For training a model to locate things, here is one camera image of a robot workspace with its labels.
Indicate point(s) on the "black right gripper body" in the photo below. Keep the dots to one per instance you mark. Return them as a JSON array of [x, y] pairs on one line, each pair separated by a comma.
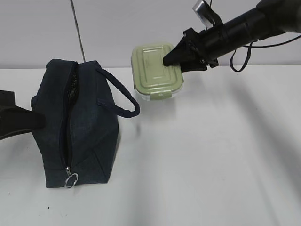
[[212, 43]]

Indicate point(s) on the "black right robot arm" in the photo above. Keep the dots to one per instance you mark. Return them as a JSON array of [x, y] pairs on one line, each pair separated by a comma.
[[268, 19]]

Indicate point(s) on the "green lid glass food container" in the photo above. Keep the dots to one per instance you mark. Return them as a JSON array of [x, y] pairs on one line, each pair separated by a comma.
[[152, 80]]

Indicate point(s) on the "dark blue fabric lunch bag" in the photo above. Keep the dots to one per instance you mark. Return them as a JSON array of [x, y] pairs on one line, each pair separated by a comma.
[[82, 104]]

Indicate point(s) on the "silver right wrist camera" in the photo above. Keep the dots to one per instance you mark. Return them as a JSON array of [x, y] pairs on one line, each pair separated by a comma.
[[202, 10]]

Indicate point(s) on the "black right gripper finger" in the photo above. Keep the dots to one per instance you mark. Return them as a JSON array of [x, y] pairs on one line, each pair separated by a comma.
[[192, 66], [184, 54]]

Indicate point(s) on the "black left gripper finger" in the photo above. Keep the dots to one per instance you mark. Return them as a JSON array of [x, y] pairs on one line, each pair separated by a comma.
[[16, 121], [7, 102]]

